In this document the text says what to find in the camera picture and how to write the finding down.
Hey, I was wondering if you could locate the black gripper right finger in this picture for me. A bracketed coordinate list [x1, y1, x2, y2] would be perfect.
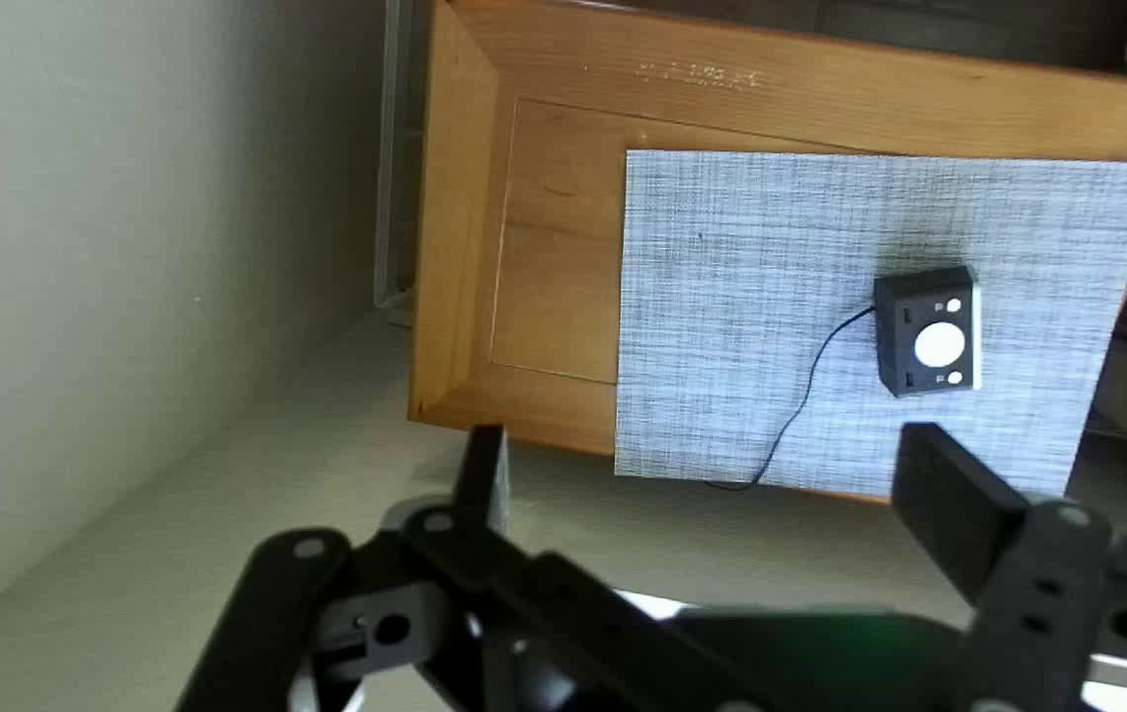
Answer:
[890, 423, 1027, 600]

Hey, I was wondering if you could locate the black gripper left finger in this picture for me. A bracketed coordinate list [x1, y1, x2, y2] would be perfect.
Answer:
[452, 423, 508, 528]

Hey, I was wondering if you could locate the grey woven placemat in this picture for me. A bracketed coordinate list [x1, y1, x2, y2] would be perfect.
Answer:
[613, 150, 1127, 500]

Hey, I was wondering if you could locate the wooden side table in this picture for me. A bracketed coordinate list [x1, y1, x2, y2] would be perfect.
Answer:
[413, 0, 1127, 462]

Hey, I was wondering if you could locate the thin black speaker cable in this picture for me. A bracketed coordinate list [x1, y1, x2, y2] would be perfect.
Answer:
[748, 302, 881, 491]

